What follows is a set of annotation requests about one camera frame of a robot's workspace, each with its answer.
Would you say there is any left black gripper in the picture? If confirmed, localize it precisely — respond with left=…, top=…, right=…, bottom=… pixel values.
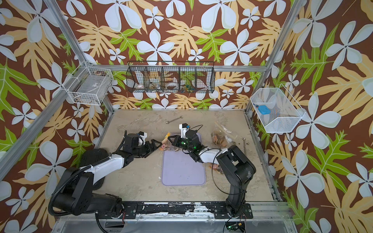
left=132, top=139, right=163, bottom=158

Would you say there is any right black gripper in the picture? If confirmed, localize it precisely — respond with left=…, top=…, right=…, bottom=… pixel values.
left=167, top=135, right=195, bottom=153

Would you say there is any ziploc bag with cookies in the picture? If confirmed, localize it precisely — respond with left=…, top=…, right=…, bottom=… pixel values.
left=159, top=132, right=179, bottom=151

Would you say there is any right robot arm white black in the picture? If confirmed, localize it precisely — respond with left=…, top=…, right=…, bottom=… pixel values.
left=168, top=135, right=256, bottom=217

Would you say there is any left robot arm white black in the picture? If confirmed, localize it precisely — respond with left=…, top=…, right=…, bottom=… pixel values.
left=48, top=132, right=162, bottom=217

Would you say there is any clear bag of cookies back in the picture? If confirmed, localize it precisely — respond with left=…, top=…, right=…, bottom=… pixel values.
left=211, top=122, right=238, bottom=148

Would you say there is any silver wrench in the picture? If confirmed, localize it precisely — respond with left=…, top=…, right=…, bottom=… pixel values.
left=166, top=116, right=183, bottom=124

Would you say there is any lavender plastic tray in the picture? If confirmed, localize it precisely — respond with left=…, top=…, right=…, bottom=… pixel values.
left=161, top=149, right=206, bottom=186

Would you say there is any metal rod tool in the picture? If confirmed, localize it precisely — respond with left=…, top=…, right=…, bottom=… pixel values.
left=242, top=138, right=247, bottom=156

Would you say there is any blue object in basket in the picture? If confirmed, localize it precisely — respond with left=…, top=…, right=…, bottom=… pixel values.
left=256, top=105, right=271, bottom=115

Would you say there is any white mesh basket right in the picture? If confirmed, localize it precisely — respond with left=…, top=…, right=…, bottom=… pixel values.
left=250, top=85, right=306, bottom=134

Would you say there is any black mounting rail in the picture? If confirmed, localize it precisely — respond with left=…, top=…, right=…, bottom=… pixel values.
left=122, top=201, right=253, bottom=219

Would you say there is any black wire basket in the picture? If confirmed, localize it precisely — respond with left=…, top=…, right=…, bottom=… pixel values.
left=124, top=61, right=216, bottom=93

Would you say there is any white wire basket left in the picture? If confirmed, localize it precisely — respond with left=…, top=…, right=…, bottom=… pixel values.
left=63, top=62, right=113, bottom=106

